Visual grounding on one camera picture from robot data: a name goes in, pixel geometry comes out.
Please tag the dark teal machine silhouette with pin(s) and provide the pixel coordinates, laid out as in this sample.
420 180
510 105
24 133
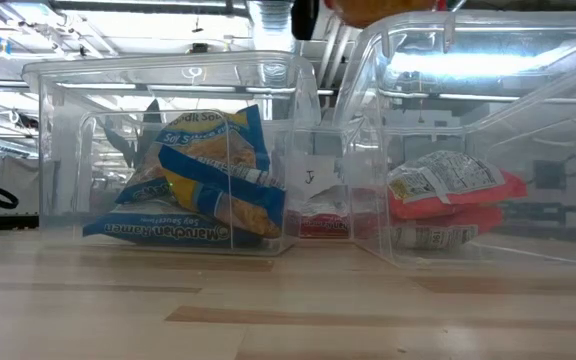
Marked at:
152 117

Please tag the black base bar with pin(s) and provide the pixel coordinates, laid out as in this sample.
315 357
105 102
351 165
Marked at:
15 222

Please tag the orange Maruchan ramen packet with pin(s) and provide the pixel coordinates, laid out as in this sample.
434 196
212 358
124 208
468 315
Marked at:
378 12

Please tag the blue Maruchan soy ramen packet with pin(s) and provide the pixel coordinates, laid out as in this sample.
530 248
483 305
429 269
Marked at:
133 231
248 192
203 135

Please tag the clear plastic bin white label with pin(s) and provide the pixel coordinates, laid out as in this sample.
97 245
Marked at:
318 177

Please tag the grey ceiling pipe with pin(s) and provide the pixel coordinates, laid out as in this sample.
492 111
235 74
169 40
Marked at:
335 50

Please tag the red Maruchan ramen packet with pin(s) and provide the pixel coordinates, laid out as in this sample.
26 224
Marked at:
448 175
323 226
438 235

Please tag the silver ceiling duct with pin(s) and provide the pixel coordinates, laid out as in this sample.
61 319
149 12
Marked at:
273 20

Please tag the dark machine frame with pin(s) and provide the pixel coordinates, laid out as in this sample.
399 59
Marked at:
548 175

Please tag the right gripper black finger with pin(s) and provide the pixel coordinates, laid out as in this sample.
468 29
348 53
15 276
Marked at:
305 20

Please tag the white cloth cover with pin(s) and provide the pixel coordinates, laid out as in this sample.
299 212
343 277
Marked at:
23 172

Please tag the black ceiling device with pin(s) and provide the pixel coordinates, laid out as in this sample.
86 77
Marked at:
199 48

